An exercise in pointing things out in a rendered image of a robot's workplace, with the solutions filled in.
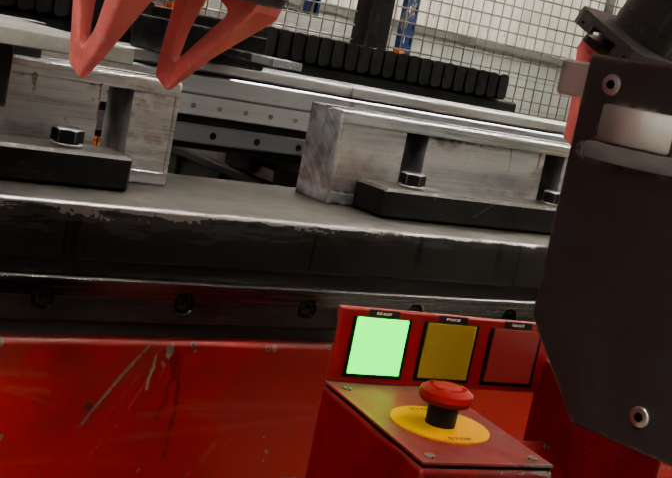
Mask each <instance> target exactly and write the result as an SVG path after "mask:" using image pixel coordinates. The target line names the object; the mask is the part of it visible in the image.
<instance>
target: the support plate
mask: <svg viewBox="0 0 672 478"><path fill-rule="evenodd" d="M1 17H2V18H1ZM6 18H8V19H6ZM12 19H13V20H12ZM17 20H19V21H17ZM23 21H24V22H23ZM28 22H29V21H25V20H21V19H18V18H14V17H10V16H6V15H0V43H3V44H9V45H15V46H21V47H27V48H32V49H38V50H44V51H50V52H56V53H62V54H68V55H69V50H70V35H71V33H70V32H66V31H62V30H59V29H55V28H51V27H47V26H44V25H39V24H36V23H35V24H34V23H32V22H30V23H28ZM134 54H135V50H133V49H129V48H126V47H122V46H118V45H114V46H113V48H112V49H111V50H110V51H109V52H108V53H107V55H106V56H105V57H104V58H103V59H102V60H103V61H109V62H115V63H121V64H127V65H133V60H134Z"/></svg>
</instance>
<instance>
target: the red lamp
mask: <svg viewBox="0 0 672 478"><path fill-rule="evenodd" d="M539 338H540V334H539V332H533V331H521V330H509V329H498V328H495V329H494V333H493V338H492V342H491V347H490V351H489V356H488V360H487V365H486V369H485V374H484V378H483V382H496V383H512V384H529V382H530V377H531V373H532V369H533V364H534V360H535V356H536V351H537V347H538V343H539Z"/></svg>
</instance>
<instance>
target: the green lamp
mask: <svg viewBox="0 0 672 478"><path fill-rule="evenodd" d="M409 323H410V322H409V321H405V320H394V319H382V318H371V317H358V319H357V323H356V328H355V333H354V338H353V343H352V348H351V353H350V358H349V363H348V368H347V373H350V374H366V375H383V376H398V375H399V370H400V365H401V361H402V356H403V351H404V346H405V342H406V337H407V332H408V327H409Z"/></svg>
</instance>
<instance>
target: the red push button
mask: <svg viewBox="0 0 672 478"><path fill-rule="evenodd" d="M418 391H419V395H420V398H421V399H422V400H424V401H425V402H427V403H428V408H427V412H426V417H425V422H426V423H427V424H429V425H431V426H434V427H437V428H441V429H454V428H455V425H456V421H457V416H458V412H459V410H467V409H469V408H470V407H471V406H472V404H473V403H474V396H473V394H472V393H471V392H470V391H469V390H467V389H466V388H465V387H464V386H462V385H459V384H457V383H454V382H450V381H445V380H430V381H426V382H423V383H422V384H421V385H420V387H419V389H418Z"/></svg>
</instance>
